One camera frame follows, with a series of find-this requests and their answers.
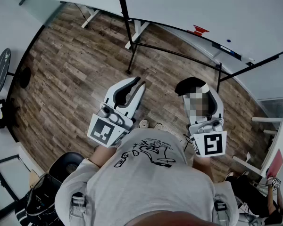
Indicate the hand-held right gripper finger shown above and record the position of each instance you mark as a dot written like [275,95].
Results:
[186,109]
[220,107]

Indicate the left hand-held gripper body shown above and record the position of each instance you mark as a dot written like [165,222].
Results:
[101,131]

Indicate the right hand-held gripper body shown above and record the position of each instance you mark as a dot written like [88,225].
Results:
[212,145]

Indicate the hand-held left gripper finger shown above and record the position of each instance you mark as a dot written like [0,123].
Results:
[110,91]
[138,98]

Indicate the black framed whiteboard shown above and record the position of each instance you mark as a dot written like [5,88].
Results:
[202,8]

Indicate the person's left forearm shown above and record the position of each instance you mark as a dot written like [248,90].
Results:
[101,155]

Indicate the person's right forearm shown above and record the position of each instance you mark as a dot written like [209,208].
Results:
[202,168]

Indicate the person's left shoe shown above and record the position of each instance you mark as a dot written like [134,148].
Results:
[143,123]

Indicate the person's shoe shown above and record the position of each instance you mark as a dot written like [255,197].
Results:
[143,123]
[159,126]

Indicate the person's right shoe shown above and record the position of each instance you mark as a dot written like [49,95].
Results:
[159,126]

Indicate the black round stool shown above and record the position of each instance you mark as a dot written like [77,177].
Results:
[66,163]

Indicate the blue capped marker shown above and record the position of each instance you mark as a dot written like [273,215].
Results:
[231,53]

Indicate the grey marker tray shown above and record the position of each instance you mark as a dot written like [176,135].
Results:
[215,45]

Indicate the white shelf unit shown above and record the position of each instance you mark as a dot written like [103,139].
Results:
[280,138]

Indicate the red magnetic holder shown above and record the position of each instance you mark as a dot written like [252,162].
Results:
[200,30]

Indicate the brown cardboard box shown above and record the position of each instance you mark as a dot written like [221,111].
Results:
[36,179]

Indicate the black backpack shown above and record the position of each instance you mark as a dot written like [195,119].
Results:
[42,196]

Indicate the black framed glass panel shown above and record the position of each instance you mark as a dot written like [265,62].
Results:
[4,173]

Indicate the round black side table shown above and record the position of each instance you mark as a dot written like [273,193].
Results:
[1,72]

